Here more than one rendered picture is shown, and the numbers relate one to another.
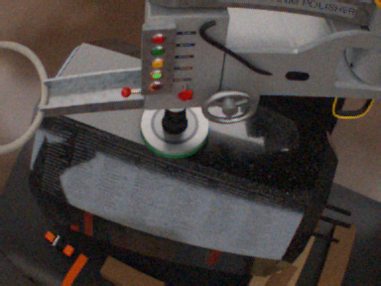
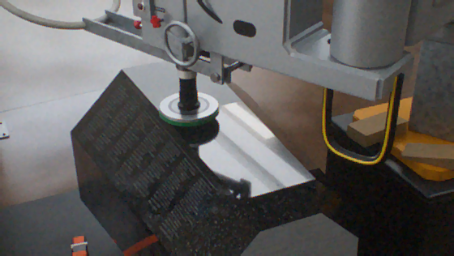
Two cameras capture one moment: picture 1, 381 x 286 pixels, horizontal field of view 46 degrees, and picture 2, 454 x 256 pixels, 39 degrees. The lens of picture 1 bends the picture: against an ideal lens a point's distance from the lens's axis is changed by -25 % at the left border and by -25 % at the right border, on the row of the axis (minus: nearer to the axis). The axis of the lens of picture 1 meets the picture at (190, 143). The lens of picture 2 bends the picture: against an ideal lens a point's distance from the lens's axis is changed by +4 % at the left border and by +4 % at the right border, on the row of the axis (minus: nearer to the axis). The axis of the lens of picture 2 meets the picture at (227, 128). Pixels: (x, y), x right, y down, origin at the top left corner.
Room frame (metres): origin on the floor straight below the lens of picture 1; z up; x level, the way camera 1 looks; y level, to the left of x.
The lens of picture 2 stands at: (-0.23, -1.55, 1.99)
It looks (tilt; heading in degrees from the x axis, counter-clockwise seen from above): 30 degrees down; 49
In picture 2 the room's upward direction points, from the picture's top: 1 degrees counter-clockwise
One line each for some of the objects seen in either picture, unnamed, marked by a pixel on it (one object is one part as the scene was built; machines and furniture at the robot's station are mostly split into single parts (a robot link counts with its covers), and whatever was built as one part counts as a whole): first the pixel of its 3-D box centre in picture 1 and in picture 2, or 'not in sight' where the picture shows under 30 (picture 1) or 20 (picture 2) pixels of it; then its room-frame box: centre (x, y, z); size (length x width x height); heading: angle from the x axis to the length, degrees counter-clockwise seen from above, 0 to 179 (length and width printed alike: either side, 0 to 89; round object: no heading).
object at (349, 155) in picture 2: (355, 94); (357, 116); (1.09, -0.59, 1.10); 0.23 x 0.03 x 0.32; 101
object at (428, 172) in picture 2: not in sight; (441, 130); (1.74, -0.50, 0.76); 0.49 x 0.49 x 0.05; 73
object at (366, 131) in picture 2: not in sight; (376, 128); (1.52, -0.38, 0.81); 0.20 x 0.10 x 0.05; 171
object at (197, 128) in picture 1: (174, 124); (189, 106); (0.97, 0.06, 0.92); 0.21 x 0.21 x 0.01
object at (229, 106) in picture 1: (227, 96); (188, 40); (0.88, -0.08, 1.24); 0.15 x 0.10 x 0.15; 101
